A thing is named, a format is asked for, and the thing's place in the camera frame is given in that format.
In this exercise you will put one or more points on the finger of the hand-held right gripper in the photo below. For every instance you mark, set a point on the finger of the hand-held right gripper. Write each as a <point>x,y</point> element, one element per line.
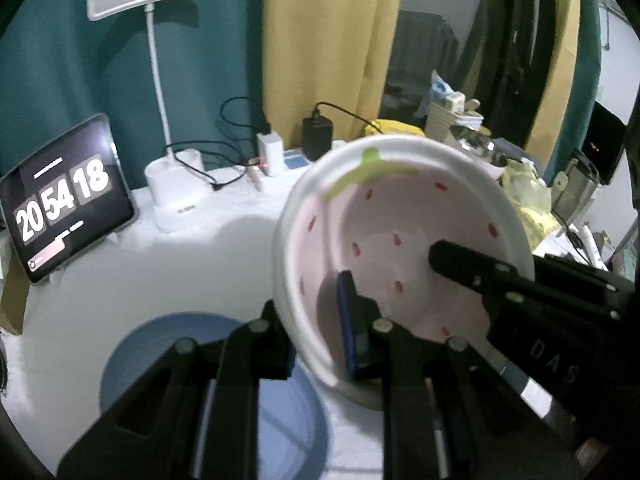
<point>580,272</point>
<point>465,265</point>

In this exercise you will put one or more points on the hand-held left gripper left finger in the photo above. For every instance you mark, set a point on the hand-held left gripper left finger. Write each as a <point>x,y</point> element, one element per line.
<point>260,345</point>

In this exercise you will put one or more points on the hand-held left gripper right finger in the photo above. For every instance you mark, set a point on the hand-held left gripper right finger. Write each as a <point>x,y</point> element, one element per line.
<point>352,330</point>

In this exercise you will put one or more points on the pink strawberry bowl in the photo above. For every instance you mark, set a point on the pink strawberry bowl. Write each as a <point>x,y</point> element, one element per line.
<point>400,210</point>

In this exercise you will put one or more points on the blue plate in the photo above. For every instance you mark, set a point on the blue plate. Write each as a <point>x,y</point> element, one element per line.
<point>150,350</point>

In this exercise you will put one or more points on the yellow tissue pack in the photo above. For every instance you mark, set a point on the yellow tissue pack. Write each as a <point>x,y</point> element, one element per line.
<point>530,205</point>

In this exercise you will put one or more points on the steel bowl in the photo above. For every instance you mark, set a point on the steel bowl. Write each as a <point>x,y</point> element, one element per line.
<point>475,140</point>

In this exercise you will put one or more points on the black appliance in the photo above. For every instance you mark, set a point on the black appliance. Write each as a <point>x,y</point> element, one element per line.
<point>607,140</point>

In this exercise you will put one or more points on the white woven basket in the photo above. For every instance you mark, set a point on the white woven basket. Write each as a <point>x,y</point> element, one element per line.
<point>440,120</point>

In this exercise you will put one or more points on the yellow plastic bag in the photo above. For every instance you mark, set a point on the yellow plastic bag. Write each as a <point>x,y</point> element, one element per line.
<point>395,126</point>

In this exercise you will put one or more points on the blue white packet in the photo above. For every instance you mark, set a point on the blue white packet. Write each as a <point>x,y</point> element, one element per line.
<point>440,87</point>

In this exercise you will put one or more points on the white power strip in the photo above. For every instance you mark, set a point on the white power strip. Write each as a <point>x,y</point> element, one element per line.
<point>295,160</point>

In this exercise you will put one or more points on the white charger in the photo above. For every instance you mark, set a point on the white charger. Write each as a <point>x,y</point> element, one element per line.
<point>270,150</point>

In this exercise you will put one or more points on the black charger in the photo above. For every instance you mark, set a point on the black charger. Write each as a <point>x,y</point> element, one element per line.
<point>317,135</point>

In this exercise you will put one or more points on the teal curtain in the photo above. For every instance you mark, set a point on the teal curtain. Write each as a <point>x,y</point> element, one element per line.
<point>590,60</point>
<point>60,60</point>

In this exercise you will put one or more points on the yellow curtain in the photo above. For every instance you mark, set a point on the yellow curtain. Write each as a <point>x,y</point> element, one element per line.
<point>325,50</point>
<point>565,60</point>

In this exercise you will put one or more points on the tablet with clock display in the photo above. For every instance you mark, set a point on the tablet with clock display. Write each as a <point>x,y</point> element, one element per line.
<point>65,200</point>

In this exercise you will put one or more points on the cardboard box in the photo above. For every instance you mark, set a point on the cardboard box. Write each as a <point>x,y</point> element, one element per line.
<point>10,300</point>

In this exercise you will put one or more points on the black door frame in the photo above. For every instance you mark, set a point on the black door frame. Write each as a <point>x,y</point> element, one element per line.
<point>520,50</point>

